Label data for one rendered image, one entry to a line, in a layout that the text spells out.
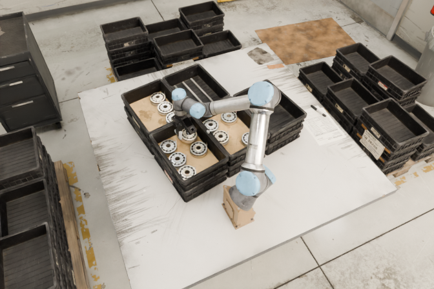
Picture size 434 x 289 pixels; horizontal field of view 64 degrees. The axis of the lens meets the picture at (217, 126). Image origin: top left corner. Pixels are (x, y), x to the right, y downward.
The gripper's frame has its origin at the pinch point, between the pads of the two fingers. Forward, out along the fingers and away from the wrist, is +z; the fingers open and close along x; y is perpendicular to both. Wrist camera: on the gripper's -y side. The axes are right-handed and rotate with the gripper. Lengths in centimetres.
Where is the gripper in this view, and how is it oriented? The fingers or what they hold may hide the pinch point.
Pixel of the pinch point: (184, 137)
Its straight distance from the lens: 208.0
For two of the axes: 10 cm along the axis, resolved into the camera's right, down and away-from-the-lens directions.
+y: -6.2, -5.9, 5.1
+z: -0.2, 6.6, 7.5
